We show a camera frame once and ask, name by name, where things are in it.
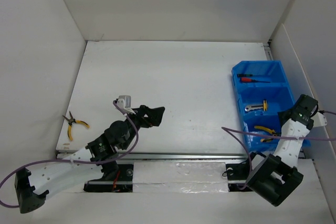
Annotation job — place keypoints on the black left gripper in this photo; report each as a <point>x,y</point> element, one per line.
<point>153,116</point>

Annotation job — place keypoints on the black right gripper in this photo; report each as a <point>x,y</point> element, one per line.
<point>280,114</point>

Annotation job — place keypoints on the yellow pliers corner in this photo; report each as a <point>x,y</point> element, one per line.
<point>267,130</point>

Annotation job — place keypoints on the silver folding utility knife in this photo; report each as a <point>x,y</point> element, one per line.
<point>253,107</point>

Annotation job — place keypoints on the red handled screwdriver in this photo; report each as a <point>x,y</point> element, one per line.
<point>249,80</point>

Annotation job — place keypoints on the green black precision screwdriver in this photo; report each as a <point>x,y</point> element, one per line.
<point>244,75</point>

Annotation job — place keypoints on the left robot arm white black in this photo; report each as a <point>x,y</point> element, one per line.
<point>97,160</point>

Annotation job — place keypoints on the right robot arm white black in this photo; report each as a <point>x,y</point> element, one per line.
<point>276,176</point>

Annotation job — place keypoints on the blue plastic compartment bin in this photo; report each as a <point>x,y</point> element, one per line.
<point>277,93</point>

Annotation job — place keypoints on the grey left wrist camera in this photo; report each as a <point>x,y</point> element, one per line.
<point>123,103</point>

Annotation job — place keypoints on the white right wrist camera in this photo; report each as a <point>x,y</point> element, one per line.
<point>319,120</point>

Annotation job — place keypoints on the metal mounting rail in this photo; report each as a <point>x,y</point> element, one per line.
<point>154,168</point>

